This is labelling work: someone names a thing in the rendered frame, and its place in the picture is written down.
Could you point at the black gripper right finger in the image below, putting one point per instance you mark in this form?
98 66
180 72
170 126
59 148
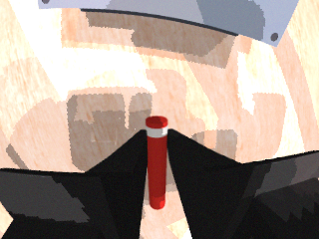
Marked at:
215 191

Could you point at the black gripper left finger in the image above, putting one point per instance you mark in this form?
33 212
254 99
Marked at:
110 196

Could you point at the red peg with white band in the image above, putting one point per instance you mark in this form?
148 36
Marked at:
156 128

